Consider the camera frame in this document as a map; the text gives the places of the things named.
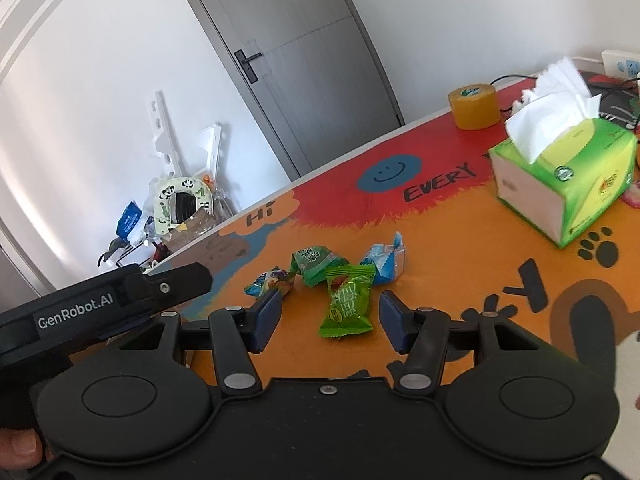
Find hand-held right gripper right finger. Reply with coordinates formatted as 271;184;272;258
379;290;551;396

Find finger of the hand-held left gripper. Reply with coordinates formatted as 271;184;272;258
142;261;214;315

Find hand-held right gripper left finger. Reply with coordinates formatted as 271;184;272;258
117;290;283;396

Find green candy packet red circle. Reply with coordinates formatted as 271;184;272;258
320;264;377;339

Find person's left hand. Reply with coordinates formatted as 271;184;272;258
0;427;56;476

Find multicoloured candy packet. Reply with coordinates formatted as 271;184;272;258
243;267;297;298

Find blue candy packet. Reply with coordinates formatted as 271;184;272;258
360;232;407;286

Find green candy packet white circle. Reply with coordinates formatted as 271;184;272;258
291;246;350;288

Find blue plastic packet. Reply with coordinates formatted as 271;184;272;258
116;201;143;238

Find orange printed table mat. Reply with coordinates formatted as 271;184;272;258
145;67;640;411

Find short white shelf part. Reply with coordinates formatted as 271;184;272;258
197;124;223;176

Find tall white shelf part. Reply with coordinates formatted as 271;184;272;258
146;90;188;181

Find yellow tape roll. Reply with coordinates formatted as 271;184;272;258
447;82;501;131

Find green tissue box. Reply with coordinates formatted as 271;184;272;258
487;57;638;248

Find grey door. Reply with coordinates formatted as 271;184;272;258
165;0;406;183

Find white power strip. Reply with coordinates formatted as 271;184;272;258
601;49;640;79

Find panda print seat ring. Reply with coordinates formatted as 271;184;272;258
152;176;216;236

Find black door handle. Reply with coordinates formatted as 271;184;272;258
234;49;263;83

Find black cable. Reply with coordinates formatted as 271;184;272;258
489;72;640;111

